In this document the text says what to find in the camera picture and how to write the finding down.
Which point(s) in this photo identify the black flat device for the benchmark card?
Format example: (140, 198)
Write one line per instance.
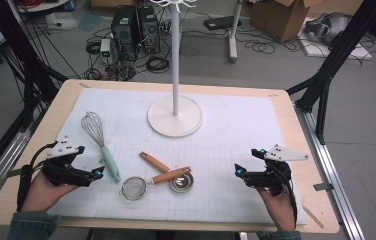
(219, 22)

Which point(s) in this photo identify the black metal frame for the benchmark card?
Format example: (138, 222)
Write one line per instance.
(342, 43)
(19, 43)

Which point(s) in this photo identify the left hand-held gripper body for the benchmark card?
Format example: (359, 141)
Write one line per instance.
(61, 171)

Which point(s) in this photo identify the white rack stand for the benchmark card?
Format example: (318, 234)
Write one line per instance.
(175, 66)

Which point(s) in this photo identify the grey padded headset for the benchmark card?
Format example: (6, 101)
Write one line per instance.
(329, 26)

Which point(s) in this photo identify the person's right hand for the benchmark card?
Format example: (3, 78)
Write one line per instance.
(279, 210)

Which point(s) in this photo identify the thin wooden stick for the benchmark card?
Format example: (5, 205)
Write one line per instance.
(312, 216)

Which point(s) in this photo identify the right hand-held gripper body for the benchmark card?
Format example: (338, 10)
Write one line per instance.
(269, 176)

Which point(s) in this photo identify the white floor stand post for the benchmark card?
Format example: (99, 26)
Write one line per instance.
(234, 33)

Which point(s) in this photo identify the grey tape strip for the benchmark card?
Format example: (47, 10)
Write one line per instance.
(322, 186)
(11, 174)

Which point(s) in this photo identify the small white power box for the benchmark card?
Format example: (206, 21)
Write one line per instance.
(105, 48)

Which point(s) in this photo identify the large cardboard box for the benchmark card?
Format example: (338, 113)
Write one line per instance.
(276, 20)

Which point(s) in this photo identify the black computer tower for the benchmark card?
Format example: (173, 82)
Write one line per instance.
(148, 30)
(123, 33)

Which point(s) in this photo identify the white round table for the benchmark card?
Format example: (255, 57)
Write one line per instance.
(47, 6)

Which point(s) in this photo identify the clear plastic bag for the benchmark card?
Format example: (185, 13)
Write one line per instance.
(61, 20)

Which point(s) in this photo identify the white floor board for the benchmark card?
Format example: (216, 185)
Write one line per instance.
(359, 53)

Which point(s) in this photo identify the person's left hand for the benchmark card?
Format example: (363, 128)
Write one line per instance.
(42, 195)

